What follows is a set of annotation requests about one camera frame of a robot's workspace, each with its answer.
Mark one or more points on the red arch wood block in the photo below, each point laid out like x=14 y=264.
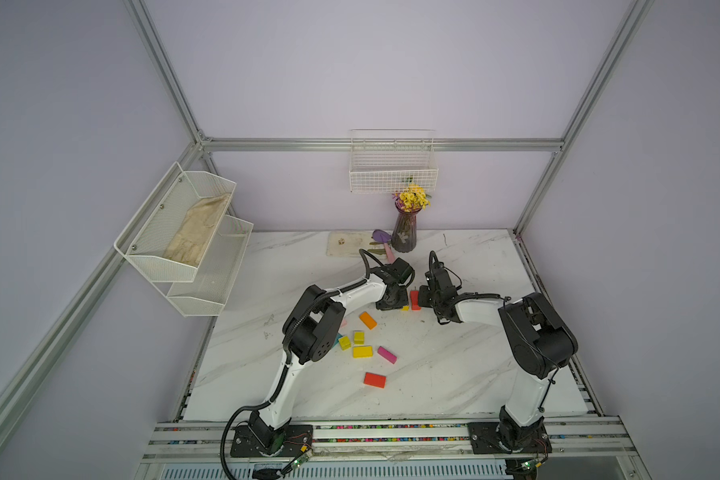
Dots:
x=414 y=300

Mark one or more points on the upper white mesh shelf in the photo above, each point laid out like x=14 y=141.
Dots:
x=150 y=240

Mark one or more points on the small yellow-green wood block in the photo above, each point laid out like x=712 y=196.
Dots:
x=344 y=343

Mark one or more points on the magenta wood block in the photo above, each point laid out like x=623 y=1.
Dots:
x=387 y=355

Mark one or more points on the white wire wall basket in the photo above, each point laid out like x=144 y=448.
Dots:
x=387 y=161

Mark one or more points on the lower white mesh shelf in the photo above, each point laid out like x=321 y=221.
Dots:
x=208 y=294

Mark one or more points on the yellow artificial flowers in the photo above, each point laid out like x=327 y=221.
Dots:
x=412 y=199

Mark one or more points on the purple glass vase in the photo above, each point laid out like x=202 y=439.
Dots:
x=404 y=236

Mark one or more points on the orange wood block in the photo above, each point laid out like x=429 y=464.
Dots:
x=368 y=320

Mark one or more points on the purple pink toy knife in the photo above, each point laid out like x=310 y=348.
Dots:
x=384 y=238

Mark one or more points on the red rectangular wood block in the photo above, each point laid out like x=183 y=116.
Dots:
x=374 y=380

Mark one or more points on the white mesh shelf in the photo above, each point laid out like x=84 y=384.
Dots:
x=150 y=240
x=208 y=294

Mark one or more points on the beige cloth in shelf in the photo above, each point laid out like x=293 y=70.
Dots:
x=191 y=241

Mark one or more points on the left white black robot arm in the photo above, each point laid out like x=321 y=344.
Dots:
x=310 y=332

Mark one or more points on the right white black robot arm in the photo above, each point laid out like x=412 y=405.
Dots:
x=539 y=340

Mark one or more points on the yellow rectangular wood block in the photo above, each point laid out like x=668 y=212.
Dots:
x=362 y=352

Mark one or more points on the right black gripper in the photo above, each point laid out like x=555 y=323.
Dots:
x=422 y=296

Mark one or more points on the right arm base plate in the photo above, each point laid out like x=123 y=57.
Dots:
x=504 y=437

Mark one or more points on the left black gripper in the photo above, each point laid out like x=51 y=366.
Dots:
x=403 y=300

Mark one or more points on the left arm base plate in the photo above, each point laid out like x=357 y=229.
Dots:
x=290 y=441

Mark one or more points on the aluminium front rail frame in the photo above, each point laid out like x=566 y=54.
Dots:
x=588 y=447

